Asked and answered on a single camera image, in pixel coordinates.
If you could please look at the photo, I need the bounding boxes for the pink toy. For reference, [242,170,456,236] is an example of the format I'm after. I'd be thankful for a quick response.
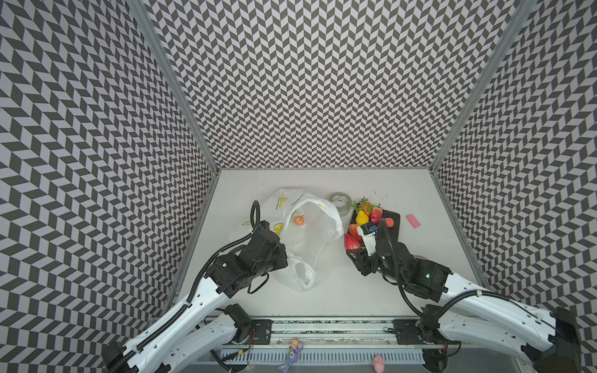
[372,354,386,373]

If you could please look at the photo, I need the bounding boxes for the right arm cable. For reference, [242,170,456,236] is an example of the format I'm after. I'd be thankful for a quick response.
[375,218,556,327]

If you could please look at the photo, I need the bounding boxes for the black tray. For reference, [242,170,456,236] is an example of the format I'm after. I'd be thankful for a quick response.
[348,208,400,242]

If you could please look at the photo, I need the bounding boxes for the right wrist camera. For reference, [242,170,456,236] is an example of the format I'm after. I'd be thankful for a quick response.
[357,222,377,256]

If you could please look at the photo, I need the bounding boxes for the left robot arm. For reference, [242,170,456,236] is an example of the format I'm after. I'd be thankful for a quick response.
[102,221,288,372]

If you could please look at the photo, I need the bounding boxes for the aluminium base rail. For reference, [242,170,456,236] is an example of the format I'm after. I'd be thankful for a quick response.
[139,315,533,351]

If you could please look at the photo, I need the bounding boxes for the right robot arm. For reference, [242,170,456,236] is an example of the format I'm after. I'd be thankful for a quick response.
[345,219,581,372]

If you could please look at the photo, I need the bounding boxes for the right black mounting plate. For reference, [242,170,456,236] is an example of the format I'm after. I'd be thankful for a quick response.
[387,319,460,346]

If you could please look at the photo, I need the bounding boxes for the purple toy figure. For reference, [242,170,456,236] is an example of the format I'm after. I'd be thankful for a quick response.
[278,339,304,373]

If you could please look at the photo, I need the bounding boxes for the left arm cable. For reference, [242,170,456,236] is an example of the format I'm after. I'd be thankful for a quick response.
[104,200,271,373]

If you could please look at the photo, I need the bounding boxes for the black mounting plate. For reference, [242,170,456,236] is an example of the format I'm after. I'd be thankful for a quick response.
[387,319,460,346]
[230,319,273,345]

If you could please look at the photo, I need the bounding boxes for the pink eraser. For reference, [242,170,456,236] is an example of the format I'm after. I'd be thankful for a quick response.
[406,214,421,228]

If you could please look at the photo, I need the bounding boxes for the clear tape roll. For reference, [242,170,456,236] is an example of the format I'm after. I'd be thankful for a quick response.
[329,192,353,218]

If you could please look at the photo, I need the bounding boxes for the white plastic bag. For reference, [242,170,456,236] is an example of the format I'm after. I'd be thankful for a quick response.
[230,188,345,292]

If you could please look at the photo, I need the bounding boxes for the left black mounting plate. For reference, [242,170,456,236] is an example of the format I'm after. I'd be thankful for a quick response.
[230,319,273,345]

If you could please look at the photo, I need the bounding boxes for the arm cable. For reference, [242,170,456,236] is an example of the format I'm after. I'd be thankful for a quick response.
[104,200,271,373]
[375,218,556,327]

